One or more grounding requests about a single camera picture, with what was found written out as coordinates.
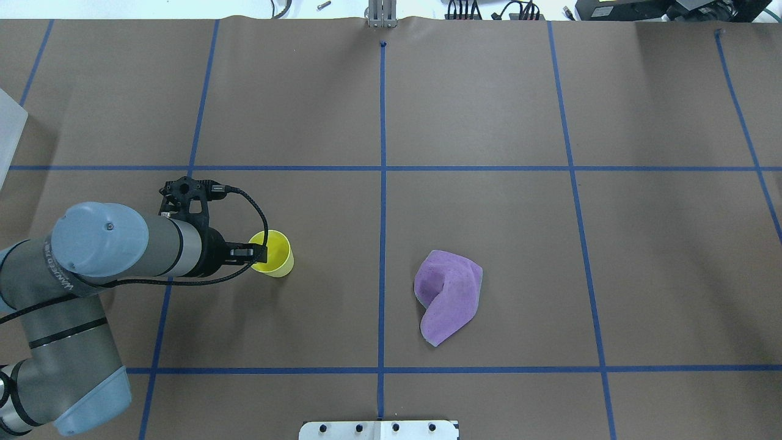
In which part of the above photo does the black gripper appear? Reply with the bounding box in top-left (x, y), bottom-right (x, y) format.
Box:
top-left (200, 228), bottom-right (268, 277)

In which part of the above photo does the yellow plastic cup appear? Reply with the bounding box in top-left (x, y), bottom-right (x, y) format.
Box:
top-left (250, 229), bottom-right (295, 278)

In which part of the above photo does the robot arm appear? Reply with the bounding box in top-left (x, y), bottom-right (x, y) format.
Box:
top-left (2, 202), bottom-right (266, 439)

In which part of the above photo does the purple crumpled cloth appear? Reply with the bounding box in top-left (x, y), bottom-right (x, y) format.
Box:
top-left (413, 250), bottom-right (483, 347)

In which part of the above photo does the translucent plastic bin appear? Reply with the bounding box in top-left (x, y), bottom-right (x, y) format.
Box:
top-left (1, 89), bottom-right (29, 188)

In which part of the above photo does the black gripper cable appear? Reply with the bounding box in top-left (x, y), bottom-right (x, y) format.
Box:
top-left (0, 186), bottom-right (269, 325)

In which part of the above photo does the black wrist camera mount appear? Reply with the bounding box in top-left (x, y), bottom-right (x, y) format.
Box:
top-left (158, 176), bottom-right (228, 230)

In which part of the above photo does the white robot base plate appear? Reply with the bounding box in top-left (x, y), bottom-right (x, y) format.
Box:
top-left (298, 420), bottom-right (461, 439)

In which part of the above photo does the aluminium frame post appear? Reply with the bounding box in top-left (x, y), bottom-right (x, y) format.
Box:
top-left (364, 0), bottom-right (398, 29)

